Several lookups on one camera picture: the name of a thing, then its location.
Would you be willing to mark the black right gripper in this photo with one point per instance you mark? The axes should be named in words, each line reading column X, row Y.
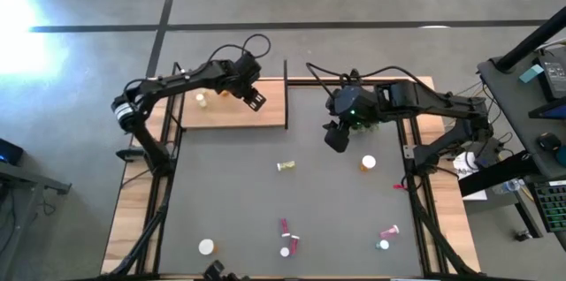
column 338, row 137

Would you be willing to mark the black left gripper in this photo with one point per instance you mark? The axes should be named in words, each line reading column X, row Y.
column 250, row 78

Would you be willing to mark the orange pill bottle white cap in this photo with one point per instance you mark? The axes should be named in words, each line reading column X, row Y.
column 368, row 161
column 224, row 93

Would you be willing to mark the clear pill bottle pale pills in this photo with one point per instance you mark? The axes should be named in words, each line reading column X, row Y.
column 201, row 100

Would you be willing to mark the clear pill bottle yellow pills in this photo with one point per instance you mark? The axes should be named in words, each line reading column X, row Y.
column 286, row 166

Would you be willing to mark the blue pill bottle red pills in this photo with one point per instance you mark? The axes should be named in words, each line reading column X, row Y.
column 285, row 226
column 294, row 245
column 384, row 244

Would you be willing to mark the pink pill bottle white cap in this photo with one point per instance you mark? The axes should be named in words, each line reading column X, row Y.
column 285, row 252
column 389, row 231

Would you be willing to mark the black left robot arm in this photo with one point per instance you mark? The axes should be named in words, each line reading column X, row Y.
column 177, row 82

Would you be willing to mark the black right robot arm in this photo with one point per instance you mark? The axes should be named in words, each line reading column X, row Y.
column 433, row 97

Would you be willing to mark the wooden shelf board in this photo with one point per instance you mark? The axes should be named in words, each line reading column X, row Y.
column 230, row 115

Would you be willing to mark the green artificial potted plant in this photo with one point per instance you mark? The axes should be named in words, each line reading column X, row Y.
column 364, row 128

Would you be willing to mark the small red clip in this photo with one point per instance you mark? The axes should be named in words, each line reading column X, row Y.
column 400, row 187

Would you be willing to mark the grey table mat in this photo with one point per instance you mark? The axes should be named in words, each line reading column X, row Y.
column 230, row 192

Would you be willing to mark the white paper sheet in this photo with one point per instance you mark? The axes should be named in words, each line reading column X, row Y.
column 474, row 195

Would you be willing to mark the black control box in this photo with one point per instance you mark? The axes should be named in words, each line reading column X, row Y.
column 488, row 153

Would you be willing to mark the black desk beam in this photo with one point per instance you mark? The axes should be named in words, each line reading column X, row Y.
column 499, row 175

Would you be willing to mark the large orange pill bottle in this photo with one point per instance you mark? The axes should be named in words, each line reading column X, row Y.
column 206, row 246

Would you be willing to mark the grey side desk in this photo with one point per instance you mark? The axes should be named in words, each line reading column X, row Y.
column 508, row 95

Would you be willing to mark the clear water bottle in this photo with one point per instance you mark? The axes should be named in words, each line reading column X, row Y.
column 508, row 186

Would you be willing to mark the small teal box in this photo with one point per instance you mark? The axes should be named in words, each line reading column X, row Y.
column 531, row 73

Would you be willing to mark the black desk caster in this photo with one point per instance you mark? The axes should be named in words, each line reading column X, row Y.
column 522, row 234

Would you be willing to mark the black computer mouse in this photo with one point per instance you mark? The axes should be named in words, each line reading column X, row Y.
column 548, row 142

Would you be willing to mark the black tablet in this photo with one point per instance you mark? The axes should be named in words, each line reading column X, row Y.
column 550, row 111

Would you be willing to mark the black round pole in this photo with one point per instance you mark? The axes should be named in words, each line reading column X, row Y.
column 530, row 42

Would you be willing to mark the teal round object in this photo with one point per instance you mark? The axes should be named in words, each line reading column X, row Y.
column 562, row 156

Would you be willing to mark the black backlit keyboard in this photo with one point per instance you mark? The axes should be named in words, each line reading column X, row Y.
column 552, row 206

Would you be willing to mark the black power adapter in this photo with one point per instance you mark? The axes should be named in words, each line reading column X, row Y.
column 555, row 75

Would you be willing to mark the dark grey stand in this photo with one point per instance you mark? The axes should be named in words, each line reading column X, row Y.
column 26, row 179

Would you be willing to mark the black device blue light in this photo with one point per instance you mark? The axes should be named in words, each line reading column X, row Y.
column 9, row 153

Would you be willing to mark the black metal table frame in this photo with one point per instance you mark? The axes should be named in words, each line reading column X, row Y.
column 421, row 245

